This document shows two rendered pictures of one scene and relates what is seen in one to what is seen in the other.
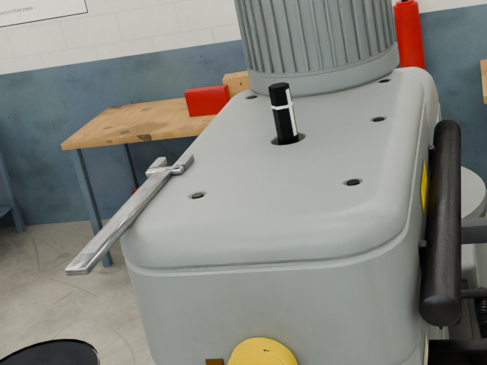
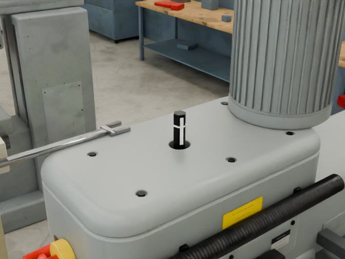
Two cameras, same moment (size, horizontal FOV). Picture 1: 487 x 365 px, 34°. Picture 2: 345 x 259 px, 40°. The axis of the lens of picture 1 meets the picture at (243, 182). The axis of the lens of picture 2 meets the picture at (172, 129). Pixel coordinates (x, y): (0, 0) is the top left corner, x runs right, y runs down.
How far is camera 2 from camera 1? 51 cm
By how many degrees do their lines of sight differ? 32
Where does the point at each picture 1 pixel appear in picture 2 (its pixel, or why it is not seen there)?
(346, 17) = (275, 84)
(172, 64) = not seen: outside the picture
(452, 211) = (230, 238)
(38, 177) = not seen: hidden behind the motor
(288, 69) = (237, 99)
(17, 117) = not seen: hidden behind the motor
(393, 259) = (120, 248)
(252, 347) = (56, 244)
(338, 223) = (95, 213)
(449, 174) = (271, 213)
